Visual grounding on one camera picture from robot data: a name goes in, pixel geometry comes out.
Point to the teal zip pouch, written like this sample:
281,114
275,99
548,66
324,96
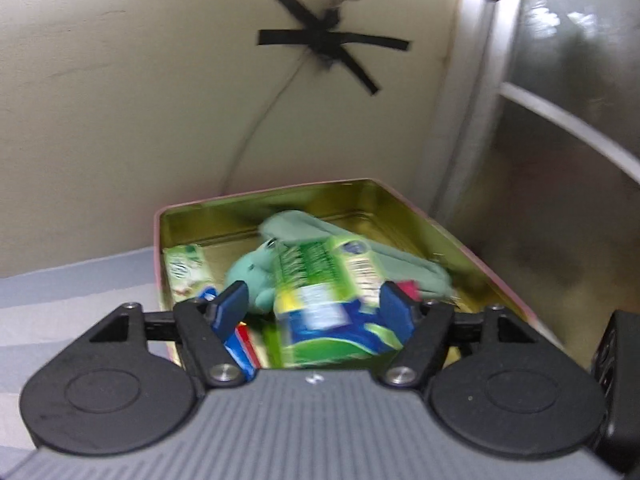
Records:
387,262

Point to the metal window frame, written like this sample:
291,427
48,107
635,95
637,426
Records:
543,178

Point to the pink metal tin box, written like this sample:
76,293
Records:
227,228

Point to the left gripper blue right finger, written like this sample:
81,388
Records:
422,329

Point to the striped blue bed sheet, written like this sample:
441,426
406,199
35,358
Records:
43,311

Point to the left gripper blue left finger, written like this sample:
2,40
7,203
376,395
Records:
203,328

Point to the large green carton box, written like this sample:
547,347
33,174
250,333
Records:
326,310

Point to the teal plush toy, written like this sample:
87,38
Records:
256,270

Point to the small green packet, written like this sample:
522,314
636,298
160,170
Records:
188,273

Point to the black tape cross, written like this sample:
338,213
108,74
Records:
320,35

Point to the magenta wallet pouch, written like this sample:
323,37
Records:
410,289

